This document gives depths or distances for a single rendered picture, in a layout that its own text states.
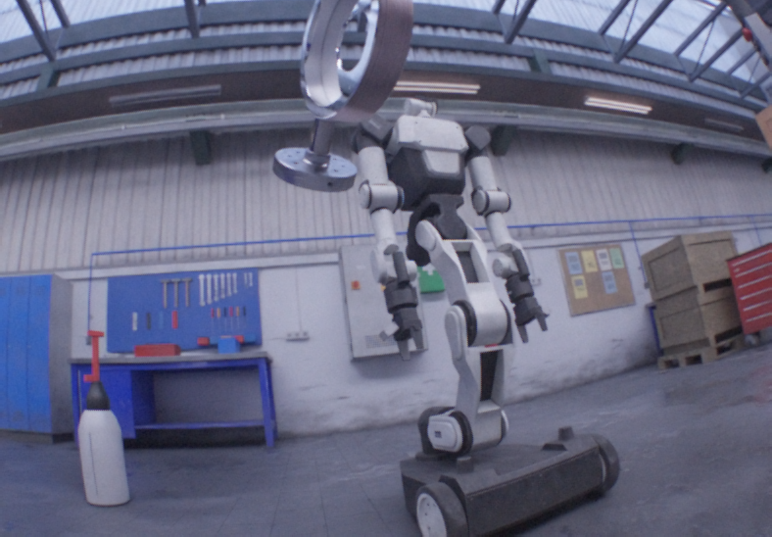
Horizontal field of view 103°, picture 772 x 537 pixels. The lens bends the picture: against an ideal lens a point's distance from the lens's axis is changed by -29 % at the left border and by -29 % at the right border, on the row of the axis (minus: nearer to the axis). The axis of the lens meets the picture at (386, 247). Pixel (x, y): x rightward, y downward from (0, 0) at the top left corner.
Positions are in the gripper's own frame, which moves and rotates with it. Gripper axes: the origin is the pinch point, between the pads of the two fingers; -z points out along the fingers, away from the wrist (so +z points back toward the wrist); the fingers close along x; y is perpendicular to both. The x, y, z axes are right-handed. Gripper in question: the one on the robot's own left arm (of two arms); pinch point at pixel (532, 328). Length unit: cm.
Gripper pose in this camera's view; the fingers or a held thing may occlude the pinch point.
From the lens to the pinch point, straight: 143.9
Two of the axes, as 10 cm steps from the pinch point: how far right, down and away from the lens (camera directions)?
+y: 9.3, -0.1, 3.6
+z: -1.9, -8.6, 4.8
